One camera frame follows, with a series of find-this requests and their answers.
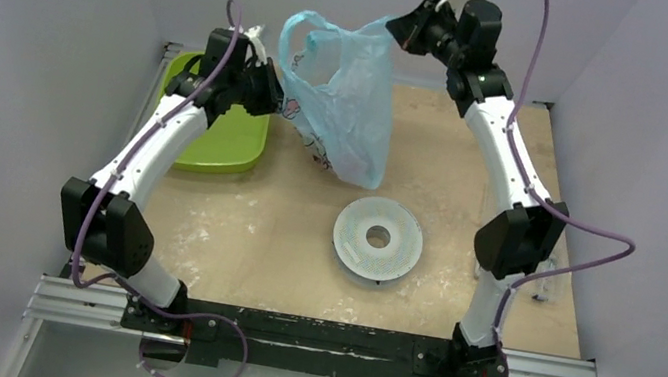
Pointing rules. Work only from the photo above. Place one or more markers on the aluminium frame rail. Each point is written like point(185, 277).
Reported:
point(110, 308)

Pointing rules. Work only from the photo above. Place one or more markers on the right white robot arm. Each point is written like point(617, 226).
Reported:
point(523, 232)

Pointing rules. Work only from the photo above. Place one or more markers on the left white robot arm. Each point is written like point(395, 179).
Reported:
point(103, 214)

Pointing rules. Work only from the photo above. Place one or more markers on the clear plastic screw box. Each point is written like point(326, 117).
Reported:
point(549, 289)

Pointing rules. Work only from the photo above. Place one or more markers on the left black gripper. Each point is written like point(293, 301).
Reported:
point(273, 99)

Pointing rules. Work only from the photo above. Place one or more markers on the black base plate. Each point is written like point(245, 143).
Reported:
point(453, 361)

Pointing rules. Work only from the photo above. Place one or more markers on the white perforated filament spool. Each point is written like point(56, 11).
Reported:
point(376, 242)

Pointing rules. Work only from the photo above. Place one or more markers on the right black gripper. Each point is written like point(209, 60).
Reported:
point(413, 31)

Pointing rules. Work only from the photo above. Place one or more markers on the blue plastic bag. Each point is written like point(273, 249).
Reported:
point(338, 94)

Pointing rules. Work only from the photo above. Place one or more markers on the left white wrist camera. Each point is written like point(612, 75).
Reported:
point(257, 48)

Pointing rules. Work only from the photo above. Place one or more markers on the green plastic tub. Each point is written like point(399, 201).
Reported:
point(233, 144)

